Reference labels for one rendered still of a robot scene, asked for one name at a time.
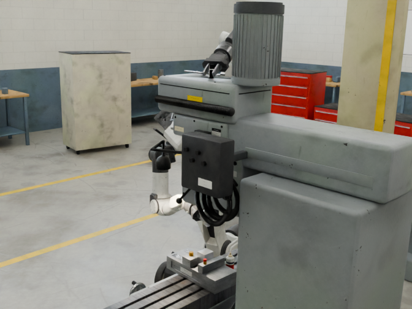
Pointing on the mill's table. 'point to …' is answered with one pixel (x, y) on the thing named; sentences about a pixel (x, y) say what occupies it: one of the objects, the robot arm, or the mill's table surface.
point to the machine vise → (203, 271)
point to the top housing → (214, 96)
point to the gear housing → (217, 128)
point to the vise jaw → (190, 259)
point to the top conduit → (195, 105)
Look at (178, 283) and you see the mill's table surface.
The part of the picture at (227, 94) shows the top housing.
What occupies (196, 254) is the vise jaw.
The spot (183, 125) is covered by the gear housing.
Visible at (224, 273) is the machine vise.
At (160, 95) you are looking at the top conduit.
